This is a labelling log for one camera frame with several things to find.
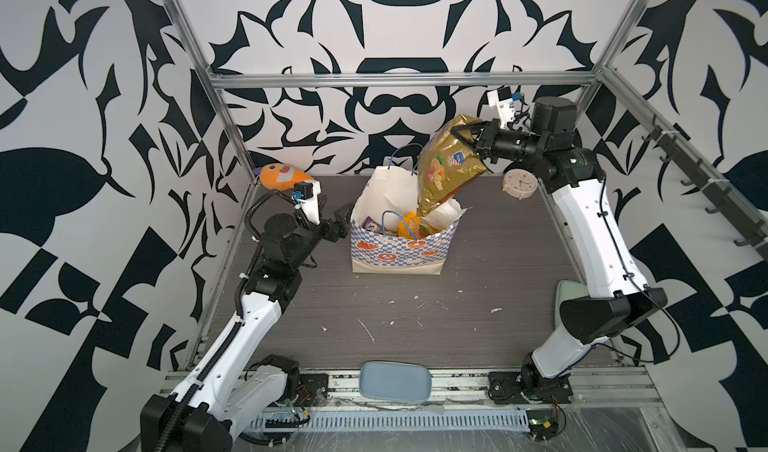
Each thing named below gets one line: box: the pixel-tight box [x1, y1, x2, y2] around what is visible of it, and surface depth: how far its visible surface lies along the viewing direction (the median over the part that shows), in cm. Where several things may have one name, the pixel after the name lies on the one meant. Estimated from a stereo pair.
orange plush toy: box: [253, 163, 314, 191], surface depth 113 cm
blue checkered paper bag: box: [350, 143, 467, 275], surface depth 85 cm
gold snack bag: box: [417, 114, 487, 217], surface depth 66 cm
